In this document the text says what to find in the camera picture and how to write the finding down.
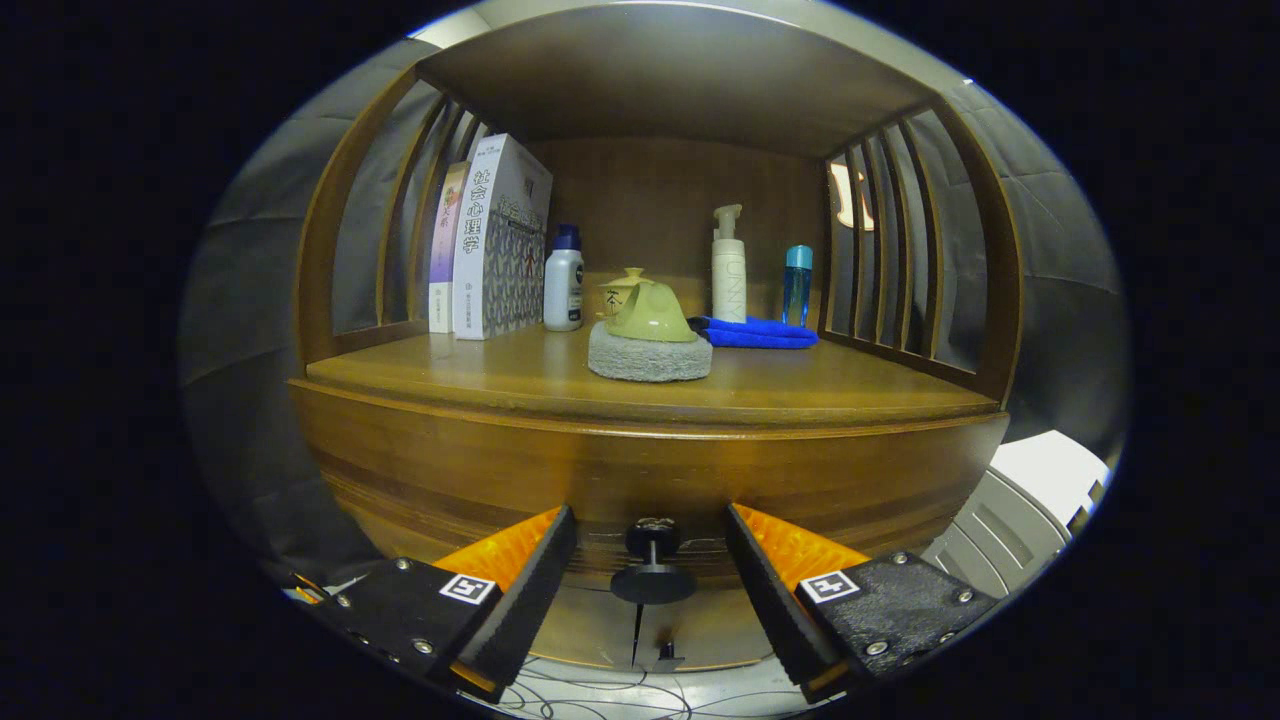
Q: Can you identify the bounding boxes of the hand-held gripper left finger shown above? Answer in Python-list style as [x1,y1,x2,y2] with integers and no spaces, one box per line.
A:
[300,505,578,703]

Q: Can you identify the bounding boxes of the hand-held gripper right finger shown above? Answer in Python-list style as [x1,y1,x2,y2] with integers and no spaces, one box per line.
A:
[725,503,1001,703]

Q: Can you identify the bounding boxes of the black drawer knob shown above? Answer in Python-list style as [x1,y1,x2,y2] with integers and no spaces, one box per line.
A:
[610,517,698,606]

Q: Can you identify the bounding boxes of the wooden countertop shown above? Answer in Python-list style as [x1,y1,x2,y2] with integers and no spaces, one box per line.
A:
[305,320,1001,429]

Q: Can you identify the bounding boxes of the wooden cabinet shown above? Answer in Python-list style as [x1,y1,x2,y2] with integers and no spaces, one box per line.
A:
[288,0,1026,673]

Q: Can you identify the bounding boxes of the blue folded cloth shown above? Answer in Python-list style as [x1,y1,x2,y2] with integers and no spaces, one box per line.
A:
[688,315,819,350]

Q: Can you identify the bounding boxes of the white ribbed appliance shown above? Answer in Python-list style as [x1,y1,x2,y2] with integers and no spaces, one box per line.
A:
[920,430,1111,599]

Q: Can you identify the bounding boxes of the blue transparent bottle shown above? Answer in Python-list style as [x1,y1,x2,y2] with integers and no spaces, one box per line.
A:
[781,245,814,328]

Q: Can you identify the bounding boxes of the white bottle blue cap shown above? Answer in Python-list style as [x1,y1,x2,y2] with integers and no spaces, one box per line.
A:
[543,224,585,332]

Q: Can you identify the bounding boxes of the yellow lidded teacup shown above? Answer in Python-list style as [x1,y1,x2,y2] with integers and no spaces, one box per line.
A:
[598,267,646,321]

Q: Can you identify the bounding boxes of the white pump bottle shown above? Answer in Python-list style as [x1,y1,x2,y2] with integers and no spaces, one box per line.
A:
[711,204,748,324]

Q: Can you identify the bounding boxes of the thin purple book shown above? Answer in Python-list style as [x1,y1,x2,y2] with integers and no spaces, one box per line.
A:
[428,162,471,334]

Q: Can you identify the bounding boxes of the thick white book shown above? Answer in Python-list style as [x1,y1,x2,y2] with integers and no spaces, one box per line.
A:
[452,134,554,341]

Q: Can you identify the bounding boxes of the floor cables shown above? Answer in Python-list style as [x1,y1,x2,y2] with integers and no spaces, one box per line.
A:
[495,655,801,719]

